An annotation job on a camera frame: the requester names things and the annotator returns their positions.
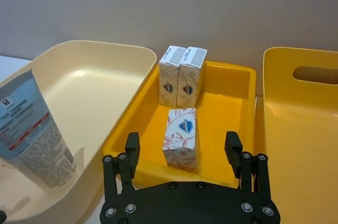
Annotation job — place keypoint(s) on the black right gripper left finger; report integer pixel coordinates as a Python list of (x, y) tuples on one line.
[(132, 152)]

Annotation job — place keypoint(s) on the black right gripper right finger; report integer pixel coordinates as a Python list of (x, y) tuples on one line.
[(233, 150)]

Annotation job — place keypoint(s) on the orange-yellow plastic tray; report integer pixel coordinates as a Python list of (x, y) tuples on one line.
[(224, 118)]

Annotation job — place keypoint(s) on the white box with red swirls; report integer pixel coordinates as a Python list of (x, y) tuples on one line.
[(180, 134)]

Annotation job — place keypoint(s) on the cream plastic bin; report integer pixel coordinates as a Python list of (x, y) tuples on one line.
[(100, 97)]

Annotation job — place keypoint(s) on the small white patterned box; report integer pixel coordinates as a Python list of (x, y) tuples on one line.
[(167, 84), (188, 86)]

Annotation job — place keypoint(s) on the white and blue tube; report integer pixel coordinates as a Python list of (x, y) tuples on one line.
[(29, 118)]

